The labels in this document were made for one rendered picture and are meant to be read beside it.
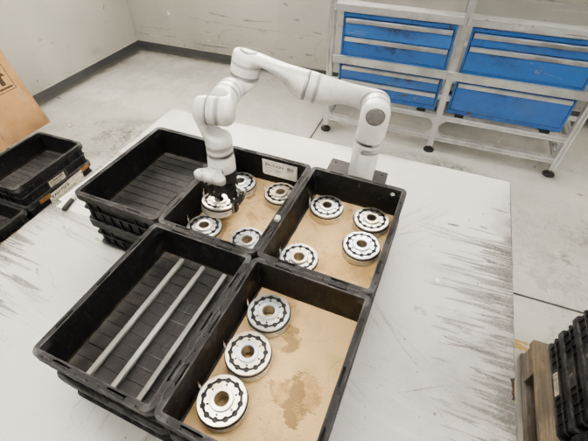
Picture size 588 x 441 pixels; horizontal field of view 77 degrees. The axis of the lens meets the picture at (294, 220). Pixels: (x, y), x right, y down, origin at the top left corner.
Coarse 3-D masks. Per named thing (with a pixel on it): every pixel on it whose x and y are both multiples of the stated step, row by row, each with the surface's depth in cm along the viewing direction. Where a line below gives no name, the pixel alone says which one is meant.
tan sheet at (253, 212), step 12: (264, 180) 128; (252, 204) 120; (264, 204) 120; (240, 216) 116; (252, 216) 116; (264, 216) 116; (228, 228) 112; (240, 228) 112; (264, 228) 112; (228, 240) 109
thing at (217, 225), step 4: (196, 216) 111; (200, 216) 111; (204, 216) 111; (208, 216) 112; (192, 220) 110; (196, 220) 110; (212, 220) 110; (216, 220) 110; (188, 224) 109; (192, 224) 109; (216, 224) 109; (220, 224) 109; (192, 228) 108; (212, 228) 107; (216, 228) 108; (220, 228) 108; (204, 232) 106; (208, 232) 106; (212, 232) 107; (216, 232) 106
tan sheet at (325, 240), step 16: (352, 208) 118; (304, 224) 113; (320, 224) 113; (336, 224) 113; (352, 224) 113; (304, 240) 109; (320, 240) 109; (336, 240) 109; (384, 240) 109; (320, 256) 104; (336, 256) 104; (320, 272) 100; (336, 272) 100; (352, 272) 100; (368, 272) 100
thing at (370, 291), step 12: (312, 168) 116; (324, 168) 116; (360, 180) 112; (372, 180) 112; (300, 192) 108; (288, 204) 105; (396, 216) 101; (276, 228) 98; (264, 240) 95; (384, 252) 92; (288, 264) 90; (324, 276) 87; (360, 288) 85; (372, 288) 85
